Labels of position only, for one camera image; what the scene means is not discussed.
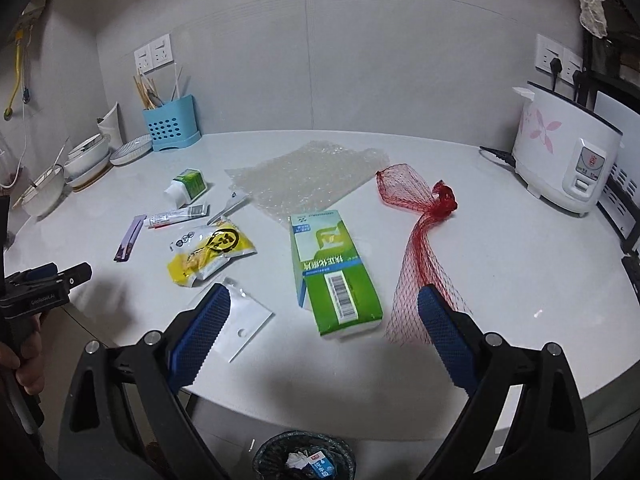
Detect blue plastic utensil holder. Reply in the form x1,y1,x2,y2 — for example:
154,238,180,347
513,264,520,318
142,94,202,152

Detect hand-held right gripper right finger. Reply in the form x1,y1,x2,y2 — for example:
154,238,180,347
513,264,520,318
416,284,592,480

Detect yellow hose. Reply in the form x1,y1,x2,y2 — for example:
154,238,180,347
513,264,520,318
2,27,30,121

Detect bunch of chopsticks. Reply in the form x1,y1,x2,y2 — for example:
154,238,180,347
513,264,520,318
132,64,186,110

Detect striped shallow plate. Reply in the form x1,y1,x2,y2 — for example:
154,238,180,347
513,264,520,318
109,134,153,167

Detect green white small bottle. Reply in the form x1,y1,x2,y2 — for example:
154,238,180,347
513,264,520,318
164,168,206,206

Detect white floral rice cooker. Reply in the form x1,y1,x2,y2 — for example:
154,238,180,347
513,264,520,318
511,81,624,218

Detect black power cord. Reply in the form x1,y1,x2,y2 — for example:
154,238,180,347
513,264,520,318
479,146,517,166

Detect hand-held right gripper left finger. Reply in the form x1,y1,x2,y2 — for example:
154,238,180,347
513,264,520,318
57,282,261,480

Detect clear bubble wrap sheet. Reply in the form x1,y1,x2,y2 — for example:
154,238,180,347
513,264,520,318
225,141,388,221

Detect yellow snack packet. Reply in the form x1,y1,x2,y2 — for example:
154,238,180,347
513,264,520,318
167,217,258,288

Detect clear plastic zip bag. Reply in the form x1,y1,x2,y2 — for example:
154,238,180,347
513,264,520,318
187,276,275,363

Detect black mesh trash bin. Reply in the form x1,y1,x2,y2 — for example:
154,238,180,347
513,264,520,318
252,430,357,480

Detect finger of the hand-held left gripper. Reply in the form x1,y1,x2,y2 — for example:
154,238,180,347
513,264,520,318
5,262,60,286
52,262,94,292

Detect green white tissue pack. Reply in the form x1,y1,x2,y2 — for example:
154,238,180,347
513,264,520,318
289,210,385,341

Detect white wall socket with plug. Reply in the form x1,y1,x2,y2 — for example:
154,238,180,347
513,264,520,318
535,33,586,84

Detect blue white small packet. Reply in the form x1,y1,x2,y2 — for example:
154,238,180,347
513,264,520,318
305,450,337,480

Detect purple chopstick sleeve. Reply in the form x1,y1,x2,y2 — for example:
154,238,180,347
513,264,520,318
114,215,147,262

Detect white pitcher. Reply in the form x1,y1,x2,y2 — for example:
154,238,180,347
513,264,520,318
96,101,124,148

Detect person's left hand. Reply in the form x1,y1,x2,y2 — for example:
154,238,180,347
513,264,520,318
0,309,47,403

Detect black metal rack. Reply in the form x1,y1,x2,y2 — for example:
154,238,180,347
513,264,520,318
582,0,640,111

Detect white lidded bowl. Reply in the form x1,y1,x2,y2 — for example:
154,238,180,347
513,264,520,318
65,132,112,182

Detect small white ointment tube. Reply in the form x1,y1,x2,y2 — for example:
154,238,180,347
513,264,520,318
144,203,208,229

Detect torn white sachet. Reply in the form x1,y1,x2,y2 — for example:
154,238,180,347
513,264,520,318
206,192,249,226

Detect white microwave oven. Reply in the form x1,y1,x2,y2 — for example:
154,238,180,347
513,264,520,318
595,87,640,253

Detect red mesh net bag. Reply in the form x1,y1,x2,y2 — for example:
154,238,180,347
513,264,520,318
376,162,476,346

